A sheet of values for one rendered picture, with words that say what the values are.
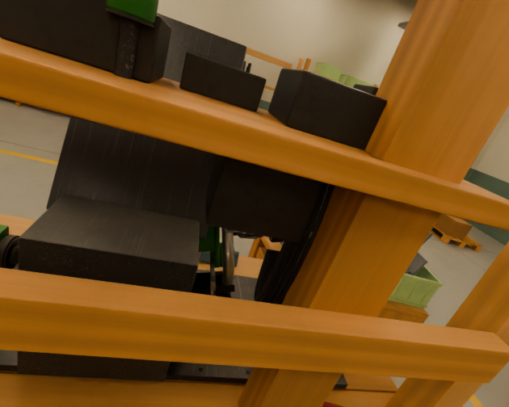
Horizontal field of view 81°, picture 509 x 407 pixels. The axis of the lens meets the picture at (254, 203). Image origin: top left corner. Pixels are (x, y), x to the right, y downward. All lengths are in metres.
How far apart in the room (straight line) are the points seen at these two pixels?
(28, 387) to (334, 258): 0.68
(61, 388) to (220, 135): 0.68
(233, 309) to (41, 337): 0.25
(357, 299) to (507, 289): 0.36
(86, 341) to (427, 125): 0.53
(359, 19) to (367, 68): 0.91
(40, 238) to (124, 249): 0.13
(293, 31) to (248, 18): 0.89
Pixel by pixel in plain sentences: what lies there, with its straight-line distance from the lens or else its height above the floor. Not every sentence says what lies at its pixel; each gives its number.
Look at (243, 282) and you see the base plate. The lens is 1.15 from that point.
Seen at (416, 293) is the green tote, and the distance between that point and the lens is 1.79.
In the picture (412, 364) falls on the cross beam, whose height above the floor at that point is 1.22.
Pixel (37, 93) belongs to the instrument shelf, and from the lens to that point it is 0.35.
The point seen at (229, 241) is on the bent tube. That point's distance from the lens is 0.78.
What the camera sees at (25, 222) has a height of 0.90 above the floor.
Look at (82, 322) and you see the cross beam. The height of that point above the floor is 1.25.
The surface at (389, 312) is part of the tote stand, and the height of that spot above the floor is 0.74.
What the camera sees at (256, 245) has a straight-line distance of 1.72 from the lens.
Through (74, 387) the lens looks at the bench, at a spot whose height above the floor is 0.88.
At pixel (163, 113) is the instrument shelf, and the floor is 1.53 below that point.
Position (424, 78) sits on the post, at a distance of 0.44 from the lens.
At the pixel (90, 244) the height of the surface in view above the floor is 1.24.
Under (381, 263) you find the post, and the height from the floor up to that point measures 1.38.
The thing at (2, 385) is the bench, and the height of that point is 0.88.
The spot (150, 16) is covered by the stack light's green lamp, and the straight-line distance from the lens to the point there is 0.39.
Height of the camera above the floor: 1.58
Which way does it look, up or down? 22 degrees down
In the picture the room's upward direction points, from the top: 19 degrees clockwise
